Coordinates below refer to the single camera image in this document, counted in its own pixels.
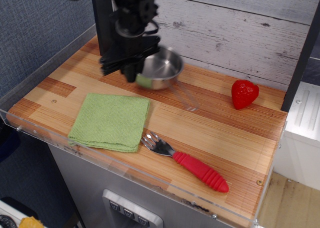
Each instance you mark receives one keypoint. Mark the white ribbed side unit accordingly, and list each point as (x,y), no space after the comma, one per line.
(298,155)

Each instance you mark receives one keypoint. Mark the red handled metal fork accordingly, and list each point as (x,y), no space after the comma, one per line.
(202,171)

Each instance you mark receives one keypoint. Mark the dark grey left post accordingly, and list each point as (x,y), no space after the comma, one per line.
(102,10)

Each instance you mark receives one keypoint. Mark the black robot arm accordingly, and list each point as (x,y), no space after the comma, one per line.
(133,37)

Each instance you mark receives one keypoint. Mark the dark grey post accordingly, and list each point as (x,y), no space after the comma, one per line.
(302,61)
(102,10)

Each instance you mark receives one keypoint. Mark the silver toy dispenser panel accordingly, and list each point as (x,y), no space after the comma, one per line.
(125,213)

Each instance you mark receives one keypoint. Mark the clear acrylic guard rail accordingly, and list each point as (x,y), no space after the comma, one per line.
(239,144)

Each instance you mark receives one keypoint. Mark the yellow and black object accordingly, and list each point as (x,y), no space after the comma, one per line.
(26,222)

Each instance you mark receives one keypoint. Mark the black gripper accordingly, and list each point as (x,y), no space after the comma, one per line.
(128,56)

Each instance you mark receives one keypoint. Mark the dark grey right post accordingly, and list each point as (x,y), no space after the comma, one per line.
(302,61)

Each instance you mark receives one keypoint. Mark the folded green cloth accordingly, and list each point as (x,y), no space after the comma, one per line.
(112,122)

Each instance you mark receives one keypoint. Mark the grey toy kitchen cabinet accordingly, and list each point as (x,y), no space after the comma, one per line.
(86,181)

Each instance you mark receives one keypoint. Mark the small stainless steel pot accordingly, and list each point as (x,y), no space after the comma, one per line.
(161,71)

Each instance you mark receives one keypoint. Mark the red plastic strawberry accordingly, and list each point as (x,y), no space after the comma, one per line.
(243,93)

